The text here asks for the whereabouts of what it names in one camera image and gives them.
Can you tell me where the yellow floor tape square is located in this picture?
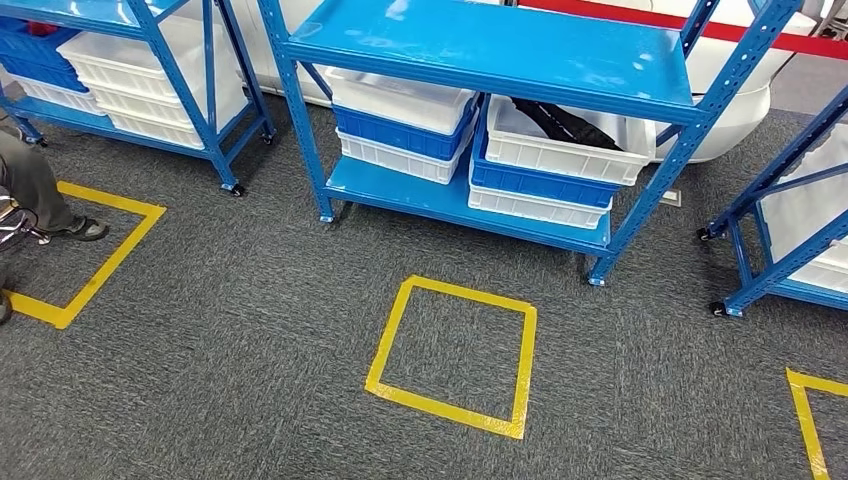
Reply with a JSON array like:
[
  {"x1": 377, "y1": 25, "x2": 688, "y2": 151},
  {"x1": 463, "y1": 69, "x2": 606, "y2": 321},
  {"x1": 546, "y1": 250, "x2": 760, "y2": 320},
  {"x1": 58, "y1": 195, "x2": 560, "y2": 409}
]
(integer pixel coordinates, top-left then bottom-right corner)
[{"x1": 3, "y1": 180, "x2": 168, "y2": 331}]

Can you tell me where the chrome stool base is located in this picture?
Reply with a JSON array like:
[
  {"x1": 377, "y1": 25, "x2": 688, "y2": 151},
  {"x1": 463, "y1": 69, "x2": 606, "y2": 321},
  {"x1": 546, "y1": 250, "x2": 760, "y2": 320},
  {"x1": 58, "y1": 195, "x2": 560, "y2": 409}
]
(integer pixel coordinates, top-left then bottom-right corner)
[{"x1": 0, "y1": 195, "x2": 52, "y2": 254}]

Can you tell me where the blue steel shelf rack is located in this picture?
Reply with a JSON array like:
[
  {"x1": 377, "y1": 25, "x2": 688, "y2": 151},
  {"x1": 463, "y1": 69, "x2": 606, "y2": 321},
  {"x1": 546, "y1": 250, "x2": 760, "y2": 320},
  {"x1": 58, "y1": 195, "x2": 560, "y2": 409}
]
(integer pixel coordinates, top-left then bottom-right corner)
[
  {"x1": 254, "y1": 0, "x2": 806, "y2": 288},
  {"x1": 695, "y1": 82, "x2": 848, "y2": 319},
  {"x1": 0, "y1": 0, "x2": 278, "y2": 198}
]

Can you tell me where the person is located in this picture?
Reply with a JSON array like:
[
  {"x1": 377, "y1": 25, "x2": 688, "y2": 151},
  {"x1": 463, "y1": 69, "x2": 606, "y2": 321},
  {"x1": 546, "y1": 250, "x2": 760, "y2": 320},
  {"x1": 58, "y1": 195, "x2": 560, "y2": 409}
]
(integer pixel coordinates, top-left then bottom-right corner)
[{"x1": 0, "y1": 119, "x2": 111, "y2": 326}]

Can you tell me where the black parts pile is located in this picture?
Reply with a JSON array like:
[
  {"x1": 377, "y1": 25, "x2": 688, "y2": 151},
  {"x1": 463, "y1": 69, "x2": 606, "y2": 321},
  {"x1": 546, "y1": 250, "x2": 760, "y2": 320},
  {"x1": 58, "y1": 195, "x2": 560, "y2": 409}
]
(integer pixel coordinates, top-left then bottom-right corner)
[{"x1": 510, "y1": 96, "x2": 625, "y2": 152}]

